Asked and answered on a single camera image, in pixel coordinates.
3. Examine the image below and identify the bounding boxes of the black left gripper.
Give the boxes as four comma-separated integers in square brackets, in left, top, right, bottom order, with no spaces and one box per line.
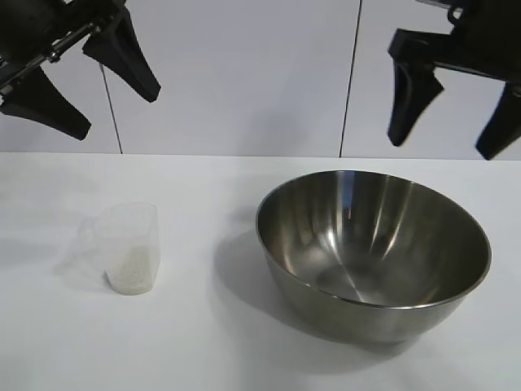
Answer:
[0,0,162,142]

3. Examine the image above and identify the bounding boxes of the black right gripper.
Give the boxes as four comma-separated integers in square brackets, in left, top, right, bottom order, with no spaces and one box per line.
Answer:
[386,0,521,160]

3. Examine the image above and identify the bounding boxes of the clear plastic measuring cup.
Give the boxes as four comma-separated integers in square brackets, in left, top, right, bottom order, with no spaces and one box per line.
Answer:
[77,203,160,295]

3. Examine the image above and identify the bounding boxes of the stainless steel mixing bowl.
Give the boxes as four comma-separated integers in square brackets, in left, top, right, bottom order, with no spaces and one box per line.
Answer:
[255,169,493,344]

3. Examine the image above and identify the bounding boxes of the white rice grains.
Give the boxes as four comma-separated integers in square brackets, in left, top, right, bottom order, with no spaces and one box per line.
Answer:
[106,244,158,294]

